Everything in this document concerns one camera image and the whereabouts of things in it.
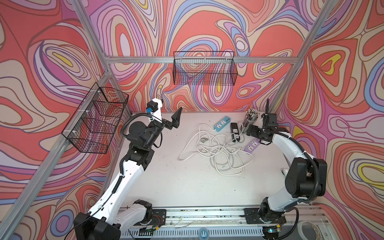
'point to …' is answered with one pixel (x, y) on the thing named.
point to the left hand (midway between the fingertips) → (173, 105)
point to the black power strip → (235, 132)
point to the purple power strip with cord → (252, 146)
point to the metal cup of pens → (252, 115)
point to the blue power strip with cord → (219, 125)
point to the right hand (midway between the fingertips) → (254, 135)
